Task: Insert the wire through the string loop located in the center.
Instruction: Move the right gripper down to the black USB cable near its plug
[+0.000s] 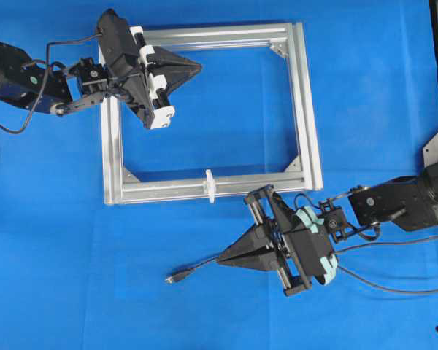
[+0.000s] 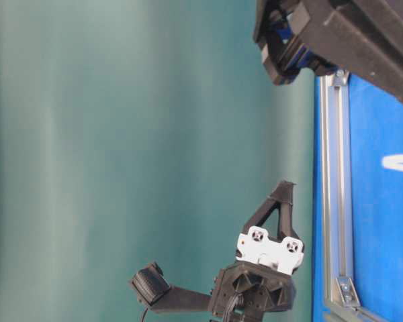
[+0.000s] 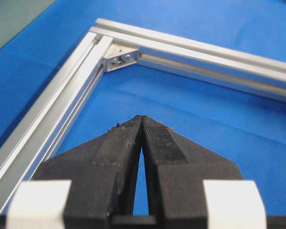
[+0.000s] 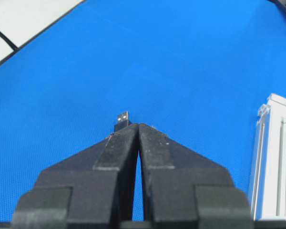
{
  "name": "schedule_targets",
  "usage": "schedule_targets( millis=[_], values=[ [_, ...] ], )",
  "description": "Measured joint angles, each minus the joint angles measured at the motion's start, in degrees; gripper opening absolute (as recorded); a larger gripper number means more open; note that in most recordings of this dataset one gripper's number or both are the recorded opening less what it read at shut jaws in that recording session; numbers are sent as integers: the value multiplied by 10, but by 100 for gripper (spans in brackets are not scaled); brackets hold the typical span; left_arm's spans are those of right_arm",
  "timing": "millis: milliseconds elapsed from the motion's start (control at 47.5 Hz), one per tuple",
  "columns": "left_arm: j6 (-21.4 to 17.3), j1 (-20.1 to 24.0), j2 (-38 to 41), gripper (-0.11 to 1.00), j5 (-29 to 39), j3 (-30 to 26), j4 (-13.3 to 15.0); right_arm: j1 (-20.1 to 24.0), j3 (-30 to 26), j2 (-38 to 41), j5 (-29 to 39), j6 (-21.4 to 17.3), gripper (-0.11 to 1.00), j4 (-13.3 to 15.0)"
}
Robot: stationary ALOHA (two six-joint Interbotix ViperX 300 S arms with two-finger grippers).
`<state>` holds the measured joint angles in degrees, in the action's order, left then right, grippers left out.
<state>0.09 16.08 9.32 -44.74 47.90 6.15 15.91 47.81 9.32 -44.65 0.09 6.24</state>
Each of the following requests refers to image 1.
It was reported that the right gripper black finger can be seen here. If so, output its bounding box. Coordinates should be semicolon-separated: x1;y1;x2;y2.
217;254;278;271
216;223;272;261

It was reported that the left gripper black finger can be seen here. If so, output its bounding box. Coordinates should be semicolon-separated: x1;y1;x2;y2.
151;46;201;69
153;66;202;98

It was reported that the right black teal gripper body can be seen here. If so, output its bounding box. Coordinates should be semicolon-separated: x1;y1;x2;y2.
245;185;338;296

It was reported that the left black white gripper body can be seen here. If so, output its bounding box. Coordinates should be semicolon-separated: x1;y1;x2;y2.
96;9;175;130

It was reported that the black USB cable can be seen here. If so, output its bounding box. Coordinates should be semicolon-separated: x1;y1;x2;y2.
165;233;438;294

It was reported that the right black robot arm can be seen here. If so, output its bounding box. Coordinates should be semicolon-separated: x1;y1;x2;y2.
215;162;438;296

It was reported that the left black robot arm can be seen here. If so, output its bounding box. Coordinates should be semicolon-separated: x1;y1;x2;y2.
0;9;202;130

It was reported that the white zip tie loop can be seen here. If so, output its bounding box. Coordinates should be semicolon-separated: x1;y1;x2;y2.
203;169;217;203

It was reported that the square aluminium extrusion frame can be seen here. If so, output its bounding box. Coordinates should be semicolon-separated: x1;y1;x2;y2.
100;23;323;205

